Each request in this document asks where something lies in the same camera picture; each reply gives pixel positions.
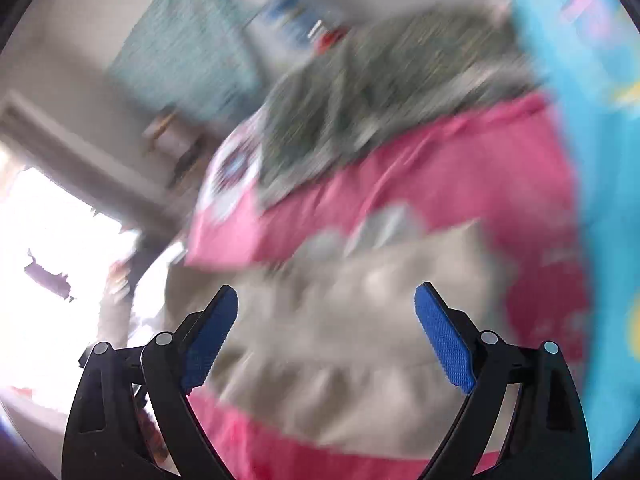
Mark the grey curtain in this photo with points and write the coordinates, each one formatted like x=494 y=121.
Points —
x=100 y=160

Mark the grey floral pillow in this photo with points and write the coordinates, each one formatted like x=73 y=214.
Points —
x=375 y=90

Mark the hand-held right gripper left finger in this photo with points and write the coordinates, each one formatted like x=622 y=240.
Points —
x=210 y=342

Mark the wooden chair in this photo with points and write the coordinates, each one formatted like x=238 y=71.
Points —
x=187 y=160

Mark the teal floral cloth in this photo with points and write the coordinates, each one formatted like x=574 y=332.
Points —
x=185 y=50

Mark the blue cartoon quilt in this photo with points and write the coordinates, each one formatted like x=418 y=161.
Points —
x=590 y=110

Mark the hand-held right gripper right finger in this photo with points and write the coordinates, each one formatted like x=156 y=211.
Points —
x=445 y=342

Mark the pink printed blanket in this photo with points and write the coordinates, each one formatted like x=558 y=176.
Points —
x=425 y=175

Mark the beige zip jacket black trim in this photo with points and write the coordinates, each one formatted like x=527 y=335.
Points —
x=350 y=360

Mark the large water jug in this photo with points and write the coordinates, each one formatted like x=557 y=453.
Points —
x=287 y=10

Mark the dark hanging clothes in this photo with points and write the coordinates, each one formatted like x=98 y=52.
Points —
x=50 y=277

